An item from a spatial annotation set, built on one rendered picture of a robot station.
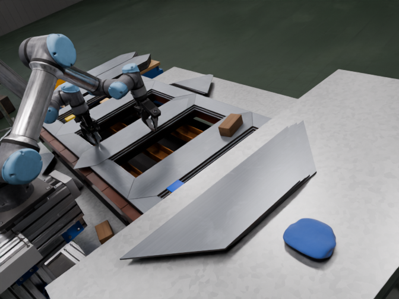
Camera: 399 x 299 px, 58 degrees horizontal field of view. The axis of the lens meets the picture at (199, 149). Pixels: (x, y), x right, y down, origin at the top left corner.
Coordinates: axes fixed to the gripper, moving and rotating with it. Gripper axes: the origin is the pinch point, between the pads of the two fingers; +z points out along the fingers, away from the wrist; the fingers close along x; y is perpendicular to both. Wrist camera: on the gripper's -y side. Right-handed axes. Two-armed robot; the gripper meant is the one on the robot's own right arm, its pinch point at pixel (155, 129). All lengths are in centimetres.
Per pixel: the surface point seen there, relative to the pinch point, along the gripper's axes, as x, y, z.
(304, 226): 22, -111, -23
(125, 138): 13.3, 9.4, 0.8
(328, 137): -13, -93, -20
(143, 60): -54, 97, 0
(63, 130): 31, 56, 1
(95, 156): 31.3, 9.2, 0.7
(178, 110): -19.6, 5.5, 0.8
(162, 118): -9.4, 7.0, 0.8
